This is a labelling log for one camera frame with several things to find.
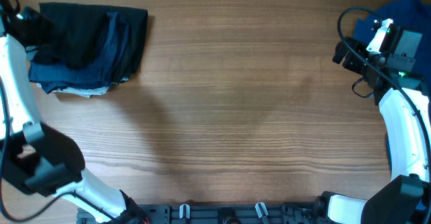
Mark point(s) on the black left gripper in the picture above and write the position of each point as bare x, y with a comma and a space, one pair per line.
29, 14

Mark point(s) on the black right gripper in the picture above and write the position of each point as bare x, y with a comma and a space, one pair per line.
350, 62

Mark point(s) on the black t-shirt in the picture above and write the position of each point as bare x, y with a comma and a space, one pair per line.
74, 35

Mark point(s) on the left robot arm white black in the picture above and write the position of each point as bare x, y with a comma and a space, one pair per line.
36, 158

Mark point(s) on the blue t-shirt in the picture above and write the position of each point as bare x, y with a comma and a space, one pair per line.
414, 32

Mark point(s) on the folded white grey garment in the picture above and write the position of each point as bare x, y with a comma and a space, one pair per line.
81, 91

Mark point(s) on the folded black garment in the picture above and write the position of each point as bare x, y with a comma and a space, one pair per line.
137, 20

